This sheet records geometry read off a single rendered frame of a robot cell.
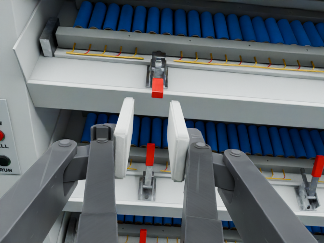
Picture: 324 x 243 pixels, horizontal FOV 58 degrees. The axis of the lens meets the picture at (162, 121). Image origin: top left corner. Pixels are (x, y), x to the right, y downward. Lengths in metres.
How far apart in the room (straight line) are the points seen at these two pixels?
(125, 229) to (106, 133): 0.49
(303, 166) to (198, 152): 0.42
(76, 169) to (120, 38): 0.27
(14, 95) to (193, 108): 0.23
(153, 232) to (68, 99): 0.35
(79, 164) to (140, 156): 0.34
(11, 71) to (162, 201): 0.29
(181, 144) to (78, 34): 0.28
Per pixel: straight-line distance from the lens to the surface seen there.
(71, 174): 0.16
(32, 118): 0.42
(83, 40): 0.42
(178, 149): 0.17
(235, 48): 0.42
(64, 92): 0.39
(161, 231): 0.64
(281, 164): 0.55
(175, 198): 0.49
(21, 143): 0.45
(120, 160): 0.17
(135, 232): 0.64
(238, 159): 0.16
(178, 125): 0.18
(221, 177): 0.16
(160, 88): 0.31
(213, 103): 0.38
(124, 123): 0.18
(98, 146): 0.16
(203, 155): 0.15
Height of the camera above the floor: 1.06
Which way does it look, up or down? 31 degrees down
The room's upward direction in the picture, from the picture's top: 6 degrees clockwise
